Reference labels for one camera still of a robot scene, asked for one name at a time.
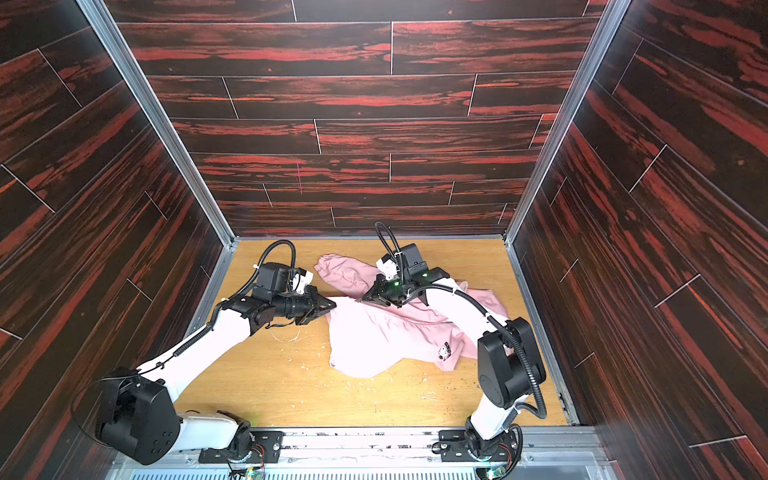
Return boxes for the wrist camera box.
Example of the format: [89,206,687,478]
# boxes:
[376,243,429,280]
[253,262,314,295]

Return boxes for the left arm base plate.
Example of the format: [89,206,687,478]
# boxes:
[198,429,285,465]

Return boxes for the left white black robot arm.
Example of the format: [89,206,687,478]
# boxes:
[94,286,336,465]

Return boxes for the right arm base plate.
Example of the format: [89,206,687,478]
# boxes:
[431,429,522,463]

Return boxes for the pink zip jacket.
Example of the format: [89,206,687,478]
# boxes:
[315,254,508,378]

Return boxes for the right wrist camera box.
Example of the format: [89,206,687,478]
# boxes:
[376,243,429,280]

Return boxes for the aluminium front rail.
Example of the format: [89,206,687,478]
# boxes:
[107,426,619,479]

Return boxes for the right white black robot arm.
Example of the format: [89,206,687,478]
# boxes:
[362,268,548,458]

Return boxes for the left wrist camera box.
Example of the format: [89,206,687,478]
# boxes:
[253,262,314,295]

